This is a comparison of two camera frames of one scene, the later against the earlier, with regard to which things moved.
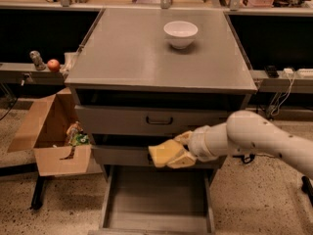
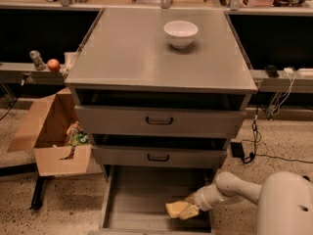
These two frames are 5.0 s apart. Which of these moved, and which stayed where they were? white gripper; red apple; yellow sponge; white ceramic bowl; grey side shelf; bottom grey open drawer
Moved: yellow sponge; white gripper
Stayed: red apple; white ceramic bowl; grey side shelf; bottom grey open drawer
